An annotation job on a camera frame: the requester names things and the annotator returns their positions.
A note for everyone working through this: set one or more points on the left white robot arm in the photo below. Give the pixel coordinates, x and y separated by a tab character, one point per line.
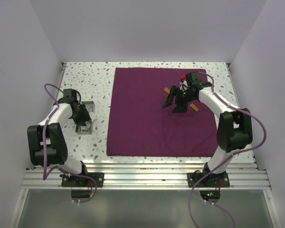
46	142

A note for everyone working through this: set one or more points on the purple cloth mat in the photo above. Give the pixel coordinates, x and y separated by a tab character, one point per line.
139	126

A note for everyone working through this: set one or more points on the stainless steel instrument tray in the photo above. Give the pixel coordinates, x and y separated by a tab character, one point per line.
91	108

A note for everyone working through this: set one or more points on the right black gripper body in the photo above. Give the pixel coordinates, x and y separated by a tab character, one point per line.
183	96

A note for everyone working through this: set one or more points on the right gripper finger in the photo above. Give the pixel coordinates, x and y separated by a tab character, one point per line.
182	108
171	95

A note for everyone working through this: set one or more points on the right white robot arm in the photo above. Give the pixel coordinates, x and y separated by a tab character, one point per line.
234	131

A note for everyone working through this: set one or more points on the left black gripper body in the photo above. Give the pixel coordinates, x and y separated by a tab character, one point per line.
81	116

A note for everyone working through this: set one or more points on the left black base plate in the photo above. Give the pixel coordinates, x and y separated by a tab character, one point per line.
93	178

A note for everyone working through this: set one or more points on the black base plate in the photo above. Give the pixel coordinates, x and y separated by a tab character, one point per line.
212	181
93	178

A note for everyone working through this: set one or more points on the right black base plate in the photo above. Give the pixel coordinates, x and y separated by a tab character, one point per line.
212	181

